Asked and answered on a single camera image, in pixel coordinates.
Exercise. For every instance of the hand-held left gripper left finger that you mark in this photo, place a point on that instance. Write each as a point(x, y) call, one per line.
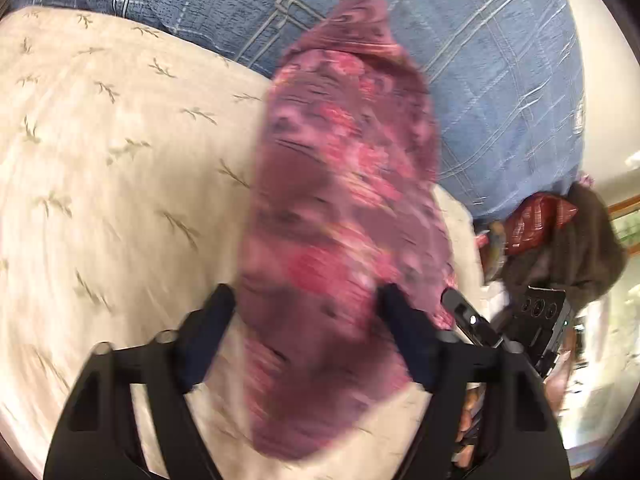
point(205, 335)

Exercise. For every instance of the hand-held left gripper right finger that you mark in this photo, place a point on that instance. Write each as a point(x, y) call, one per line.
point(412, 345)

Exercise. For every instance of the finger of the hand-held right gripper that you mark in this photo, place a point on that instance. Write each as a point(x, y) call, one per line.
point(470, 317)

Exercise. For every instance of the purple floral shirt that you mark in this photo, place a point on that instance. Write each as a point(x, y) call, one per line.
point(340, 210)

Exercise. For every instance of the person's right hand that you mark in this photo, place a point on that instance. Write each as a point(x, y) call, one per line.
point(467, 420)

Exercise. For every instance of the brown plush toy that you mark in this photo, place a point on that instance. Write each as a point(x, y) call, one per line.
point(585, 250)

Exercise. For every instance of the red patterned cloth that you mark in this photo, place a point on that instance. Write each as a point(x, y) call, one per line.
point(535, 220)

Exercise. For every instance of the white leaf-print bed sheet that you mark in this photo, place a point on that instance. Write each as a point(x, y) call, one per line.
point(125, 185)

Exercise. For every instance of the blue plaid quilt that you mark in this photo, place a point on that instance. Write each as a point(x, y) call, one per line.
point(475, 85)

